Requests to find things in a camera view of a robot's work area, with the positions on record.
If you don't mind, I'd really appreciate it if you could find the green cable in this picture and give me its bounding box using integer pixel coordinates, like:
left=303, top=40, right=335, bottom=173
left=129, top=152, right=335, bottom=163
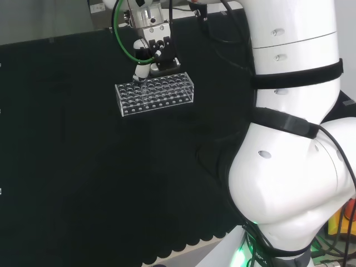
left=111, top=0, right=156, bottom=66

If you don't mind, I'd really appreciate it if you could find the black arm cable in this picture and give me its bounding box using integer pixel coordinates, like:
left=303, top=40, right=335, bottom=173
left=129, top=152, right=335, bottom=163
left=305, top=119, right=356, bottom=182

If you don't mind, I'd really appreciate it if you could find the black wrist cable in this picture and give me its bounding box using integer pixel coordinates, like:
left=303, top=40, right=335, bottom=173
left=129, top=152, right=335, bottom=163
left=191, top=0, right=256, bottom=79

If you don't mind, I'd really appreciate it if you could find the black bench cloth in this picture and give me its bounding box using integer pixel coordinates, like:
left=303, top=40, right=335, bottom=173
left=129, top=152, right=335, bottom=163
left=0, top=10, right=258, bottom=267

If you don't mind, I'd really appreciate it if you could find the black coiled cable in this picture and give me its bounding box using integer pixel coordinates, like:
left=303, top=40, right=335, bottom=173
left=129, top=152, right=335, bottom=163
left=313, top=199, right=356, bottom=263

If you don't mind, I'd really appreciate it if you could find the clear test tube rack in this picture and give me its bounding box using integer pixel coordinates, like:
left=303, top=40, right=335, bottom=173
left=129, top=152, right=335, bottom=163
left=114, top=72, right=194, bottom=117

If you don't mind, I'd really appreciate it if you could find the yellow stop button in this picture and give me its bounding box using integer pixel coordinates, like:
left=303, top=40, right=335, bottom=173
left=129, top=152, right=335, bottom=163
left=327, top=196, right=356, bottom=238

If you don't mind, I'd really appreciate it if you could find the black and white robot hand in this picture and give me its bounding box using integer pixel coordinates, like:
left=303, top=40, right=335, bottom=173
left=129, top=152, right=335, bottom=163
left=132, top=23, right=182, bottom=84

